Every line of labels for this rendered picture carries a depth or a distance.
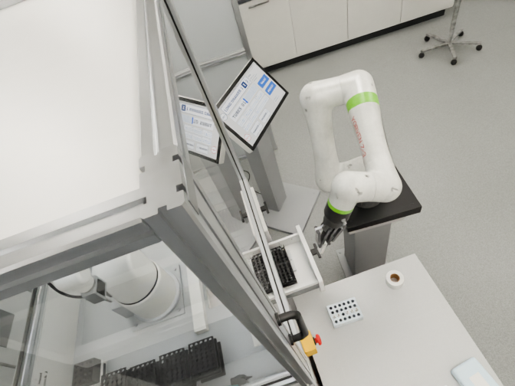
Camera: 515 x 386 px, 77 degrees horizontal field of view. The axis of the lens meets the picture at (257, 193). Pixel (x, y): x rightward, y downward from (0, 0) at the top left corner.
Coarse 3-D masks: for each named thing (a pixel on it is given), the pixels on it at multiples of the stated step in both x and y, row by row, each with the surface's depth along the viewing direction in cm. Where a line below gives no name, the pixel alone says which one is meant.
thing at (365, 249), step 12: (372, 228) 168; (384, 228) 170; (348, 240) 195; (360, 240) 176; (372, 240) 178; (384, 240) 181; (336, 252) 232; (348, 252) 209; (360, 252) 187; (372, 252) 189; (384, 252) 192; (348, 264) 225; (360, 264) 199; (372, 264) 203; (348, 276) 219
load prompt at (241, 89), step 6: (246, 78) 187; (240, 84) 184; (246, 84) 186; (234, 90) 181; (240, 90) 183; (234, 96) 180; (240, 96) 182; (228, 102) 177; (234, 102) 179; (222, 108) 174; (228, 108) 176
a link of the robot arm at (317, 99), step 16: (320, 80) 125; (336, 80) 122; (304, 96) 125; (320, 96) 123; (336, 96) 123; (304, 112) 130; (320, 112) 126; (320, 128) 131; (320, 144) 136; (320, 160) 141; (336, 160) 143; (320, 176) 146
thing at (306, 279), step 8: (280, 240) 148; (288, 240) 150; (296, 240) 151; (272, 248) 151; (288, 248) 151; (296, 248) 150; (296, 256) 148; (304, 256) 147; (296, 264) 145; (304, 264) 144; (296, 272) 143; (304, 272) 142; (312, 272) 141; (304, 280) 140; (312, 280) 139; (288, 288) 140; (296, 288) 133; (304, 288) 134; (312, 288) 135; (288, 296) 136
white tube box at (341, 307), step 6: (348, 300) 135; (354, 300) 134; (330, 306) 135; (336, 306) 134; (342, 306) 134; (348, 306) 133; (354, 306) 136; (330, 312) 133; (336, 312) 133; (342, 312) 132; (354, 312) 131; (360, 312) 131; (330, 318) 134; (336, 318) 131; (342, 318) 131; (348, 318) 133; (354, 318) 130; (360, 318) 130; (336, 324) 130; (342, 324) 131
